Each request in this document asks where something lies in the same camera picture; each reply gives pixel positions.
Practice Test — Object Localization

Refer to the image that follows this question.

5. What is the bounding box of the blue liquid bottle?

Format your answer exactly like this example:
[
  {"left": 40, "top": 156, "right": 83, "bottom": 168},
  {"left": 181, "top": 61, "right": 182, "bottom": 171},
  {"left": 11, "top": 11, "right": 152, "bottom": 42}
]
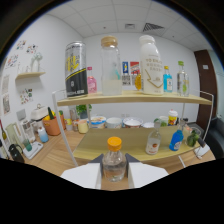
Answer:
[{"left": 168, "top": 119, "right": 186, "bottom": 152}]

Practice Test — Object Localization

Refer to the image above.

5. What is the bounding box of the clear bottle orange cap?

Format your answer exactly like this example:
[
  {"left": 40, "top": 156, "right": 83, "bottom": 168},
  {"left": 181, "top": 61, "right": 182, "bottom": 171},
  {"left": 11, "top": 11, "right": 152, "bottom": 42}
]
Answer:
[{"left": 101, "top": 136, "right": 128, "bottom": 183}]

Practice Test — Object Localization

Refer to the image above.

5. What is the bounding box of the orange pot with utensils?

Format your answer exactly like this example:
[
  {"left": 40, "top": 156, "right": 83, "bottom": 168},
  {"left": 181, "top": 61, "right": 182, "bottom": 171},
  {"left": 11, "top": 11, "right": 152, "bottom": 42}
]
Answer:
[{"left": 42, "top": 107, "right": 67, "bottom": 137}]

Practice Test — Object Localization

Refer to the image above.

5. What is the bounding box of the clear bottle red label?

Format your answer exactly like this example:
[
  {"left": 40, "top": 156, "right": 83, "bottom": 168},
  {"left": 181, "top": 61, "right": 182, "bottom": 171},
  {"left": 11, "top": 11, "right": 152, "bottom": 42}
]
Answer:
[{"left": 145, "top": 121, "right": 162, "bottom": 156}]

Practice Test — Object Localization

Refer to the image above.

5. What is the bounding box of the potted green plant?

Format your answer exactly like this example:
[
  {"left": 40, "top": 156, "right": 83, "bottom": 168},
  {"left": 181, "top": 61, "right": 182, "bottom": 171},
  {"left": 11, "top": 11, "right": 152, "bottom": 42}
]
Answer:
[{"left": 75, "top": 103, "right": 93, "bottom": 120}]

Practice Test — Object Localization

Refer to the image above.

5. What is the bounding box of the pale blue squat bottle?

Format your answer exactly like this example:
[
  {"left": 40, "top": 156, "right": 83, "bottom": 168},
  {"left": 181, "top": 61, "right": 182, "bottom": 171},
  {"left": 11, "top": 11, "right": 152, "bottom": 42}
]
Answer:
[{"left": 37, "top": 126, "right": 50, "bottom": 144}]

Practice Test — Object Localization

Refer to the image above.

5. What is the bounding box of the blue print bowl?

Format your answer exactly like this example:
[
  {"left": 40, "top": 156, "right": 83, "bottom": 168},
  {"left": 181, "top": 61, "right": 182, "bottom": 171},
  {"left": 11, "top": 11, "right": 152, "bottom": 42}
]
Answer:
[{"left": 89, "top": 115, "right": 108, "bottom": 130}]

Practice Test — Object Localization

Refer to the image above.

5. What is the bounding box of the light blue bottle yellow cap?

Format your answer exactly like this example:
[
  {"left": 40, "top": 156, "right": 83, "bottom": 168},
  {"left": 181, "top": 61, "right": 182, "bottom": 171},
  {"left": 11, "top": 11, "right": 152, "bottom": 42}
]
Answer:
[{"left": 162, "top": 65, "right": 174, "bottom": 93}]

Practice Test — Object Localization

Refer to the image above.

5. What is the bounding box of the black chair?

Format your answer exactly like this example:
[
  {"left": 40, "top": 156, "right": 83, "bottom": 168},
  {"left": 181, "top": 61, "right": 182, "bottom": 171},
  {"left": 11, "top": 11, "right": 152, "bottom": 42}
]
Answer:
[{"left": 204, "top": 128, "right": 224, "bottom": 158}]

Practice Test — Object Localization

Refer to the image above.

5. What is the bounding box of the glass bottle cork lid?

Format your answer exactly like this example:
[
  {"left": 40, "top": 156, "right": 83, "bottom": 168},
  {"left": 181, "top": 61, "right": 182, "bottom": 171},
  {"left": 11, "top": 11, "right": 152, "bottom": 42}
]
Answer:
[{"left": 100, "top": 35, "right": 123, "bottom": 97}]

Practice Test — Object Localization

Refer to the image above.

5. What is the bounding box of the yellow cup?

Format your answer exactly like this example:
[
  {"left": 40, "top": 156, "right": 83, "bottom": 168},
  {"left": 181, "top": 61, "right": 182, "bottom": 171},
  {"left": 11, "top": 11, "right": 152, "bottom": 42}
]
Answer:
[{"left": 77, "top": 119, "right": 90, "bottom": 135}]

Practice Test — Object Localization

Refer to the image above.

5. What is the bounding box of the brown door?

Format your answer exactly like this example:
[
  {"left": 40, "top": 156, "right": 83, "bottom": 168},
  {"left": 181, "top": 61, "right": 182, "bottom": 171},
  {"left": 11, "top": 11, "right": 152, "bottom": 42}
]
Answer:
[{"left": 193, "top": 49, "right": 218, "bottom": 131}]

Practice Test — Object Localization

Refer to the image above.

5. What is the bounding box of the white green mug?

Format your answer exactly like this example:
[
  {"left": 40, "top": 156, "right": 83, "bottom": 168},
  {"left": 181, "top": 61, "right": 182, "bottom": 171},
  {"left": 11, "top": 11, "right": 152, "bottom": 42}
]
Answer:
[{"left": 153, "top": 115, "right": 170, "bottom": 128}]

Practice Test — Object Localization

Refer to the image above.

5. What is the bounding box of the small pink bottle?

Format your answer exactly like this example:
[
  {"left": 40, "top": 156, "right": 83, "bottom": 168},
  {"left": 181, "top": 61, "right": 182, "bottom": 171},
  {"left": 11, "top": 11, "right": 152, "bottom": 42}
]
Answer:
[{"left": 86, "top": 66, "right": 98, "bottom": 94}]

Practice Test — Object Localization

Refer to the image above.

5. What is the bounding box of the white bottle red cap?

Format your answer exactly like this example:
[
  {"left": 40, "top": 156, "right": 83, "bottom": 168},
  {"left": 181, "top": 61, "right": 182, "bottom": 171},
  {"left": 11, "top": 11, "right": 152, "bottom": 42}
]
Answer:
[{"left": 167, "top": 108, "right": 179, "bottom": 127}]

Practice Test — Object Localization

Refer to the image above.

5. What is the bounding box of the red white wall poster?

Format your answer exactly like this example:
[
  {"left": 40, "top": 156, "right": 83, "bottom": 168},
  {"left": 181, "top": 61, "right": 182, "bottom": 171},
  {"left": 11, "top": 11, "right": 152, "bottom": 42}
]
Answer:
[{"left": 129, "top": 61, "right": 141, "bottom": 76}]

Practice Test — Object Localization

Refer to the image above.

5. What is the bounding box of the blue wall poster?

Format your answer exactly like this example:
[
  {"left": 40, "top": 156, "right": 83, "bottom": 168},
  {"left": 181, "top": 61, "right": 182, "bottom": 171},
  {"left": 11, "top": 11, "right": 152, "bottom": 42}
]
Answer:
[{"left": 121, "top": 61, "right": 130, "bottom": 75}]

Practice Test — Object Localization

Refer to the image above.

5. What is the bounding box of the clear bottle green cap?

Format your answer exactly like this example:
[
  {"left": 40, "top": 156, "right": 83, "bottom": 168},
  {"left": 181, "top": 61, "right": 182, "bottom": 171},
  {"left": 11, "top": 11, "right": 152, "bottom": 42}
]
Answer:
[{"left": 176, "top": 60, "right": 190, "bottom": 97}]

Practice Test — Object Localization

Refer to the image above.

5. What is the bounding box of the black handled knife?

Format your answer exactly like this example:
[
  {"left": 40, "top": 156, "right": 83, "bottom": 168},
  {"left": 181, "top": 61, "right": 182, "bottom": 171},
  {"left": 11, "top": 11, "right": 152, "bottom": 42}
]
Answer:
[{"left": 196, "top": 136, "right": 208, "bottom": 149}]

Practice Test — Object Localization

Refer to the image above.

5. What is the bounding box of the white tray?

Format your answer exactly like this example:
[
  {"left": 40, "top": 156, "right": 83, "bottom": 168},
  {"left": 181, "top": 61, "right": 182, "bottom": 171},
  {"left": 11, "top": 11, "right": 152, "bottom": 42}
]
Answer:
[{"left": 22, "top": 141, "right": 44, "bottom": 160}]

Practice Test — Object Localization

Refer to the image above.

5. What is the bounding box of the green lime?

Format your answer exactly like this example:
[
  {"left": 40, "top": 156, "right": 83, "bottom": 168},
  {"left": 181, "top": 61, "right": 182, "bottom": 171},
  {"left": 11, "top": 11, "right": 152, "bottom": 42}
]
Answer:
[
  {"left": 190, "top": 129, "right": 200, "bottom": 141},
  {"left": 185, "top": 134, "right": 196, "bottom": 148}
]

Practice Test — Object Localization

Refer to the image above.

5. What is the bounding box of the wooden wall shelf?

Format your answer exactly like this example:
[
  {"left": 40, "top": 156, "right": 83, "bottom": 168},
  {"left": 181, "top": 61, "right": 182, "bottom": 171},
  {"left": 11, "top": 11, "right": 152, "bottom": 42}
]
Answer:
[{"left": 14, "top": 70, "right": 47, "bottom": 81}]

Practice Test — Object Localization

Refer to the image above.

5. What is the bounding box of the two-tier wooden shelf rack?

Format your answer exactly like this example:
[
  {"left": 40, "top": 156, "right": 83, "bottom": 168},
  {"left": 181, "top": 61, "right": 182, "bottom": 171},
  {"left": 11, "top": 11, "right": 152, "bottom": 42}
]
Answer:
[{"left": 51, "top": 89, "right": 215, "bottom": 168}]

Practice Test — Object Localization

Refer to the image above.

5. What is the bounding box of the large white bottle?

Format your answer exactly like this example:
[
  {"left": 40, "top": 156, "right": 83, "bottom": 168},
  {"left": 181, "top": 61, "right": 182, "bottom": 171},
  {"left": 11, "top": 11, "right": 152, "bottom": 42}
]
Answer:
[{"left": 138, "top": 34, "right": 165, "bottom": 96}]

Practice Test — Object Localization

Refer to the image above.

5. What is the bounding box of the small teal bottle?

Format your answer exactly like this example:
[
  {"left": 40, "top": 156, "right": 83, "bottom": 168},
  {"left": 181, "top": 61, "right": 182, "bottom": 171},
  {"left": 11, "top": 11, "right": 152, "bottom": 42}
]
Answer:
[{"left": 112, "top": 63, "right": 122, "bottom": 81}]

